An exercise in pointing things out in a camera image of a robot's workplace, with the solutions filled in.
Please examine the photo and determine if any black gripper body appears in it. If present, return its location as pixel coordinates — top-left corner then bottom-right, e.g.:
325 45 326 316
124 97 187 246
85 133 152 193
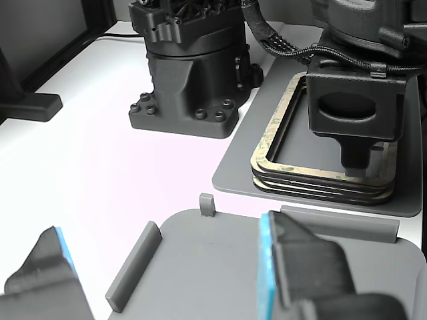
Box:
306 61 407 145

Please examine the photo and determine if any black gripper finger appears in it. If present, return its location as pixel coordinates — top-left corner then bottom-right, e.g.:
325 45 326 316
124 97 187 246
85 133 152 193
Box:
256 209 411 320
0 225 97 320
335 136 372 178
369 145 384 177

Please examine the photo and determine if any tan rectangular frame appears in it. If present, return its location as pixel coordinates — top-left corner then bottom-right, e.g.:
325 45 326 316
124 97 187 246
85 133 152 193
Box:
250 75 397 193
249 71 398 184
252 78 396 199
253 176 394 206

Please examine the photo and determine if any grey holder plate with ridges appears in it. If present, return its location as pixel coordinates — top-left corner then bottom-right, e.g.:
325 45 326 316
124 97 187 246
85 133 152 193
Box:
105 192 427 320

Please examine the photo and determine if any grey flat tray plate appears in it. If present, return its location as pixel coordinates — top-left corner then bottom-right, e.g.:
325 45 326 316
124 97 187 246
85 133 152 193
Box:
211 59 422 219

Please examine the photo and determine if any black stand foot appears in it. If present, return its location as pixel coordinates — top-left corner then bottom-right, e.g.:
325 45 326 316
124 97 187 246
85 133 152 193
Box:
0 43 63 123

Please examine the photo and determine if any black braided cable bundle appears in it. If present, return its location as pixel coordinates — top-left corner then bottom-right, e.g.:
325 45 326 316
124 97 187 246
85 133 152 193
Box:
240 0 407 73

